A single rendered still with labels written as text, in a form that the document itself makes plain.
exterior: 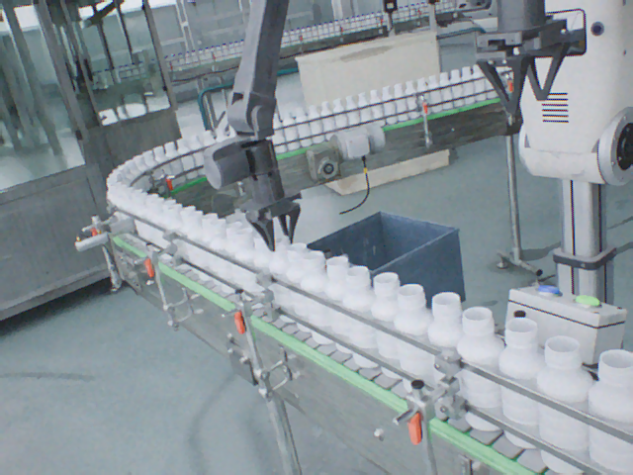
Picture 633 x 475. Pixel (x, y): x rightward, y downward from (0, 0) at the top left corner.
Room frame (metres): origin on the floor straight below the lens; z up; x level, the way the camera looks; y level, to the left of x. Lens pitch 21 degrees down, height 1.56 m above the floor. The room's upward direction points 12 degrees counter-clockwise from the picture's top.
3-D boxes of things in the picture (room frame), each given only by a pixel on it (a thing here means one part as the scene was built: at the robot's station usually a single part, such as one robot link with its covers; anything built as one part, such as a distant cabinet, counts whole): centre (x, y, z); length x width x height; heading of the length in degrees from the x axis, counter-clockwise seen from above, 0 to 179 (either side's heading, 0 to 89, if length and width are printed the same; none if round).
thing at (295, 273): (1.01, 0.04, 1.08); 0.06 x 0.06 x 0.17
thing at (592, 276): (1.22, -0.59, 0.74); 0.11 x 0.11 x 0.40; 33
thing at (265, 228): (1.05, 0.07, 1.20); 0.07 x 0.07 x 0.09; 33
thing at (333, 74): (5.42, -0.74, 0.59); 1.10 x 0.62 x 1.18; 105
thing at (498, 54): (0.75, -0.29, 1.43); 0.07 x 0.07 x 0.09; 32
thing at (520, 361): (0.61, -0.22, 1.08); 0.06 x 0.06 x 0.17
